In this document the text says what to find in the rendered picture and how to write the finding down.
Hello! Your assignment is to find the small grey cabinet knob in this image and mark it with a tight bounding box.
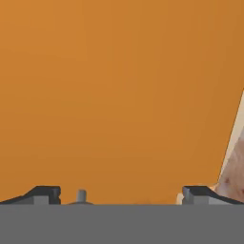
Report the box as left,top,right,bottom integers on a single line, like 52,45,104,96
68,189,95,206

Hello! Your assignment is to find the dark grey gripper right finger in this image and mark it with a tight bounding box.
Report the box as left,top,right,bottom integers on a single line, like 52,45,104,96
181,185,244,206

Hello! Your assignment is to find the orange cabinet door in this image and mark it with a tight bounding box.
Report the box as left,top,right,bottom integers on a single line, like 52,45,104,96
0,0,244,206

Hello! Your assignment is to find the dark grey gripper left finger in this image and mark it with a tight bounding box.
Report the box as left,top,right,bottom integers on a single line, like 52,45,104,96
0,185,62,206

